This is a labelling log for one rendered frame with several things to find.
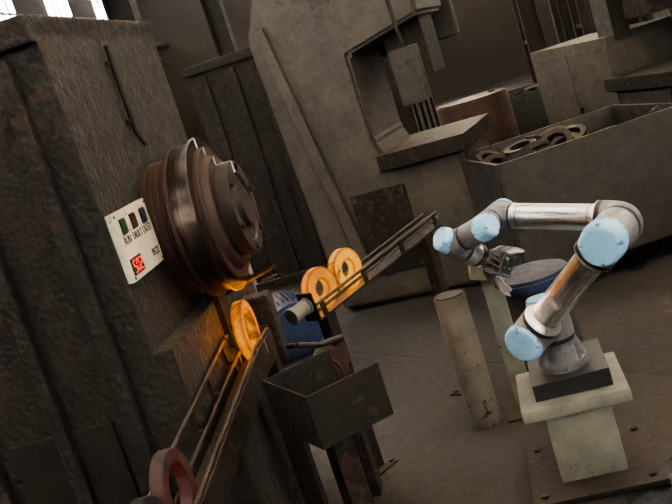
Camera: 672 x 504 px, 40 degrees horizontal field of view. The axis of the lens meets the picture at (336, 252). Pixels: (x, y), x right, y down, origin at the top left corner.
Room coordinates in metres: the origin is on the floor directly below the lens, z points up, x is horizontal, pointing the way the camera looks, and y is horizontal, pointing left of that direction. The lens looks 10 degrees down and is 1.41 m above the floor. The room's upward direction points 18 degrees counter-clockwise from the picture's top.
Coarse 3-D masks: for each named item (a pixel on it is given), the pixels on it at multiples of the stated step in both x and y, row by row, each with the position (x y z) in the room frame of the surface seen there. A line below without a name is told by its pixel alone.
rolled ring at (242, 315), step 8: (232, 304) 2.76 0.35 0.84; (240, 304) 2.74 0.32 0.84; (248, 304) 2.83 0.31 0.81; (232, 312) 2.72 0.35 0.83; (240, 312) 2.72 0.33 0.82; (248, 312) 2.82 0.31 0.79; (232, 320) 2.70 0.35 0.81; (240, 320) 2.70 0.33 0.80; (248, 320) 2.83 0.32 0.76; (256, 320) 2.86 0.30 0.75; (240, 328) 2.69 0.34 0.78; (248, 328) 2.83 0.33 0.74; (256, 328) 2.83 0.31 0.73; (240, 336) 2.68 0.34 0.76; (248, 336) 2.82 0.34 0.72; (256, 336) 2.82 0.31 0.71; (240, 344) 2.69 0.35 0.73; (248, 344) 2.69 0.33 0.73; (248, 352) 2.70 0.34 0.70
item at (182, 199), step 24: (192, 144) 2.74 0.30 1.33; (168, 168) 2.64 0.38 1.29; (168, 192) 2.59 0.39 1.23; (192, 192) 2.58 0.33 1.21; (192, 216) 2.54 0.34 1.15; (192, 240) 2.55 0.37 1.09; (192, 264) 2.58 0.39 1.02; (216, 264) 2.57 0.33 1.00; (216, 288) 2.66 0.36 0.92; (240, 288) 2.72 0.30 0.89
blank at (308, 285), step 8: (312, 272) 3.20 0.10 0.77; (320, 272) 3.22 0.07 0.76; (328, 272) 3.25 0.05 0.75; (304, 280) 3.19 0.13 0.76; (312, 280) 3.19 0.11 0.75; (320, 280) 3.25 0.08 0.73; (328, 280) 3.24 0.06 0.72; (304, 288) 3.17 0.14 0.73; (312, 288) 3.18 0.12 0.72; (328, 288) 3.24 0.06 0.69; (328, 304) 3.22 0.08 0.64
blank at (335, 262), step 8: (344, 248) 3.33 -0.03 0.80; (336, 256) 3.30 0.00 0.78; (344, 256) 3.32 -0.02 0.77; (352, 256) 3.35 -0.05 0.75; (328, 264) 3.30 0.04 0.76; (336, 264) 3.29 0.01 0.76; (352, 264) 3.35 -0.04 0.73; (360, 264) 3.37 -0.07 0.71; (336, 272) 3.28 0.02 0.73; (352, 272) 3.35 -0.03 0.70; (336, 280) 3.27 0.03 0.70; (344, 280) 3.30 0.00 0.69; (352, 280) 3.33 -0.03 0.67; (360, 280) 3.36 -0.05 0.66; (352, 288) 3.32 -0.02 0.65
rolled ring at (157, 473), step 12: (156, 456) 1.87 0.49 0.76; (168, 456) 1.88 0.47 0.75; (180, 456) 1.93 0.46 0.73; (156, 468) 1.84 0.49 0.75; (168, 468) 1.85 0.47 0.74; (180, 468) 1.93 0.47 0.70; (156, 480) 1.82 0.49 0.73; (168, 480) 1.83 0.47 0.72; (180, 480) 1.94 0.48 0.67; (192, 480) 1.95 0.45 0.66; (156, 492) 1.80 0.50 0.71; (168, 492) 1.81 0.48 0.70; (180, 492) 1.94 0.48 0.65; (192, 492) 1.93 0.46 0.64
